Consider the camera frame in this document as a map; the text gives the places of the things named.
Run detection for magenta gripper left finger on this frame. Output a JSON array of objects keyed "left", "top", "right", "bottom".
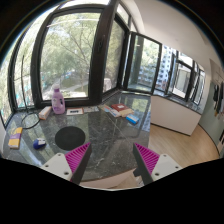
[{"left": 41, "top": 142, "right": 93, "bottom": 185}]

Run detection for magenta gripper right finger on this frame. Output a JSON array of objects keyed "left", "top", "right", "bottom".
[{"left": 132, "top": 142, "right": 183, "bottom": 186}]

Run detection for round black mouse pad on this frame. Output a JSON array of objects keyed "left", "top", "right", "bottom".
[{"left": 55, "top": 126, "right": 85, "bottom": 151}]

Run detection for blue and white mouse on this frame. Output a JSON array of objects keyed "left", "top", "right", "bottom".
[{"left": 33, "top": 138, "right": 46, "bottom": 149}]

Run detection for blue small box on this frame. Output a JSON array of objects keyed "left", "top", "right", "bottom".
[{"left": 126, "top": 114, "right": 139, "bottom": 125}]

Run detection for white card with black label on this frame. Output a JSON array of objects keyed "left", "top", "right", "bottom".
[{"left": 66, "top": 108, "right": 84, "bottom": 116}]

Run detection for small orange white box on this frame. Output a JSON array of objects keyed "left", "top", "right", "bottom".
[{"left": 39, "top": 106, "right": 52, "bottom": 120}]

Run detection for red book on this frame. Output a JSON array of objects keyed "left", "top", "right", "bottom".
[{"left": 112, "top": 103, "right": 128, "bottom": 112}]

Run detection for pink lotion bottle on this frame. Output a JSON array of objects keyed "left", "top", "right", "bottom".
[{"left": 51, "top": 84, "right": 65, "bottom": 114}]

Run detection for yellow and purple box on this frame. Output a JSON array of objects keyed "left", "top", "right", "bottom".
[{"left": 8, "top": 127, "right": 23, "bottom": 149}]

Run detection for hanging dark clothes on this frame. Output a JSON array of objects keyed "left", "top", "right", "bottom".
[{"left": 213, "top": 82, "right": 224, "bottom": 116}]

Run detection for black cable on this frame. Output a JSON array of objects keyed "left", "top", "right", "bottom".
[{"left": 19, "top": 54, "right": 42, "bottom": 130}]

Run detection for dark window frame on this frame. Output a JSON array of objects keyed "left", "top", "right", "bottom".
[{"left": 8, "top": 0, "right": 207, "bottom": 111}]

